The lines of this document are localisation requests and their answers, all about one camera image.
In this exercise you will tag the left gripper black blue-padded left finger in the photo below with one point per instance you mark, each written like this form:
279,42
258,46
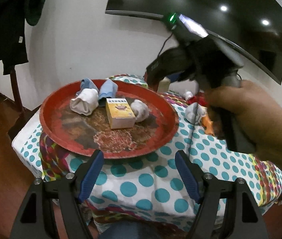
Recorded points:
35,218

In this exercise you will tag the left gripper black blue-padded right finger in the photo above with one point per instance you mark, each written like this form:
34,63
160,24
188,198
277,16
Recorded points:
242,217

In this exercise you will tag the red sock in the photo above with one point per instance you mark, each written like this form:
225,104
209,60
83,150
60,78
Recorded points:
198,98

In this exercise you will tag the small beige box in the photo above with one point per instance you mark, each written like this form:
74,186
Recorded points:
164,85

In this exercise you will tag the white fluffy sock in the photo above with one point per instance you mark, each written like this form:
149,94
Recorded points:
194,112

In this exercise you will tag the orange sock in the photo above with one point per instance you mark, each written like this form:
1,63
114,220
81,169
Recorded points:
208,125

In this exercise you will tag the yellow white small box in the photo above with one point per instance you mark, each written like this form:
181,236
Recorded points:
119,113

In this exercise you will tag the light blue sock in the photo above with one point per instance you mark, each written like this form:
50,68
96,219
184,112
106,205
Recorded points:
108,89

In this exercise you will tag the person's right hand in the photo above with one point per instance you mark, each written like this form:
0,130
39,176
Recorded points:
257,113

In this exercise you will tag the red round tray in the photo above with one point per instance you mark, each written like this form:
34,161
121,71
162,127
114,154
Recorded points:
84,134

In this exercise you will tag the white foam table top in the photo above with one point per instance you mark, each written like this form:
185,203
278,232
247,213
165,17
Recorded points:
26,145

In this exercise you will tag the polka dot tablecloth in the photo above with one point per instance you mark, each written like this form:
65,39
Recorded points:
150,187

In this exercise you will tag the black wall television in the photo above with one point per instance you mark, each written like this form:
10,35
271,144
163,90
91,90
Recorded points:
252,27

